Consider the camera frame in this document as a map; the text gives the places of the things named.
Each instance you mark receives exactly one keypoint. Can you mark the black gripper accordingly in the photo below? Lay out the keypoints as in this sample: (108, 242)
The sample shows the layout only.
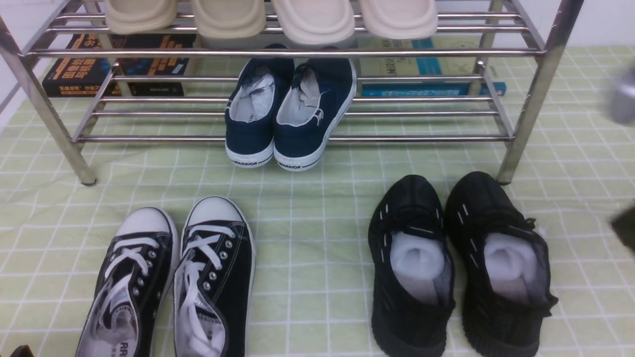
(623, 225)

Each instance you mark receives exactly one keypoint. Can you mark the black knit sneaker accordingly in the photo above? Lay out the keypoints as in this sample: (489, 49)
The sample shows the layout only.
(413, 271)
(507, 294)

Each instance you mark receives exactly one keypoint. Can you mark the navy canvas shoe right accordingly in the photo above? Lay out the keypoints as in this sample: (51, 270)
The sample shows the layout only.
(321, 93)

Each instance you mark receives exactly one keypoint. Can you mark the navy canvas shoe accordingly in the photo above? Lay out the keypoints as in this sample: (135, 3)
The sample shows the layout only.
(252, 108)
(321, 93)

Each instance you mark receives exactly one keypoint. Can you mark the navy canvas shoe left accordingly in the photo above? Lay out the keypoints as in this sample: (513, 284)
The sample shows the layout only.
(252, 108)

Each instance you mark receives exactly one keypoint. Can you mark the stainless steel shoe rack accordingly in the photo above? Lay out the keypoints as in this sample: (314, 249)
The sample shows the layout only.
(77, 29)

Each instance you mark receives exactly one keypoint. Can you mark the green checkered tablecloth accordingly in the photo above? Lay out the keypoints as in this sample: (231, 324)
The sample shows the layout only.
(312, 291)

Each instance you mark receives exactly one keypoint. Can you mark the beige blue book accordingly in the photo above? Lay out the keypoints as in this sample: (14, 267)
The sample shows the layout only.
(426, 64)

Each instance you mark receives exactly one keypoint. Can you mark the cream slipper far right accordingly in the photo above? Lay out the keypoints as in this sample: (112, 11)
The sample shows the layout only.
(400, 19)

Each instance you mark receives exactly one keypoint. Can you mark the cream slipper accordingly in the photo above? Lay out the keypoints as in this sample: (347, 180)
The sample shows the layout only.
(315, 22)
(400, 19)

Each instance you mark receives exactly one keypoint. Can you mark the black white-laced sneaker right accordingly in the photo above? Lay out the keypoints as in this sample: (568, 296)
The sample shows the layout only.
(213, 281)

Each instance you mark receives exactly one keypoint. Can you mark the black white-laced sneaker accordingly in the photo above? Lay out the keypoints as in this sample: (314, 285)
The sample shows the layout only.
(132, 284)
(213, 281)

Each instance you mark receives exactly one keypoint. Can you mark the beige slipper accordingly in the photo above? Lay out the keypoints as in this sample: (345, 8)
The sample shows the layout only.
(126, 17)
(229, 19)

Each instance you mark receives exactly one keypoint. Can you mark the black white-laced sneaker left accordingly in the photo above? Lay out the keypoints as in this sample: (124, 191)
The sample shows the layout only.
(132, 284)

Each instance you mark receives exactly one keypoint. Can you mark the beige slipper far left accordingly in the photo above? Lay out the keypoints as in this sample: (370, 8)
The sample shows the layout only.
(126, 17)

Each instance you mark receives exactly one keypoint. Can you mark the black orange book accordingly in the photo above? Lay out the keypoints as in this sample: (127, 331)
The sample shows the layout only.
(83, 77)

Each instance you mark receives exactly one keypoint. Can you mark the dark object bottom left corner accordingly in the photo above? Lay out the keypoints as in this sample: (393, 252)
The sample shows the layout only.
(22, 351)

